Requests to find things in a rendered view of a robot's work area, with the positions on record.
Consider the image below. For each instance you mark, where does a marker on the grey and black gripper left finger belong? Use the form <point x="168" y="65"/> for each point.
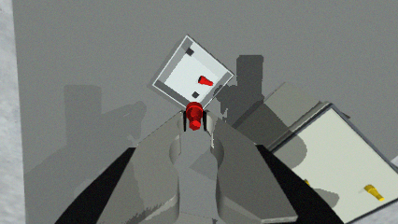
<point x="140" y="187"/>

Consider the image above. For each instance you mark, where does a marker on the red wire connector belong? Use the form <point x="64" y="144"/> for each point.
<point x="194" y="112"/>
<point x="202" y="80"/>

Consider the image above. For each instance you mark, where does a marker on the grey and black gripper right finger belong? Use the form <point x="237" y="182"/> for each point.
<point x="255" y="187"/>

